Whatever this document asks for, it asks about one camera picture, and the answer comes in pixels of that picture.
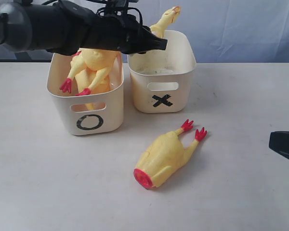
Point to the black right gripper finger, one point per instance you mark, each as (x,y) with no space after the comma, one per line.
(279,143)

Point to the cream bin marked O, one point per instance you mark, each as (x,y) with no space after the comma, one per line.
(87,114)

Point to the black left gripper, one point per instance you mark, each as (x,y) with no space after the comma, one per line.
(121,33)

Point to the cream bin marked X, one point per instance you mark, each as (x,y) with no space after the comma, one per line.
(161,80)

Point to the headless rubber chicken body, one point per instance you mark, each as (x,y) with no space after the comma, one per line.
(165,155)

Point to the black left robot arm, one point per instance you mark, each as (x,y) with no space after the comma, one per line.
(63,27)

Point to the whole rubber chicken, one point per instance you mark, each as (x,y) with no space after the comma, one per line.
(97,60)
(86,77)

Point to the broken chicken head with squeaker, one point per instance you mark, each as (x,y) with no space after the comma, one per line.
(168,17)

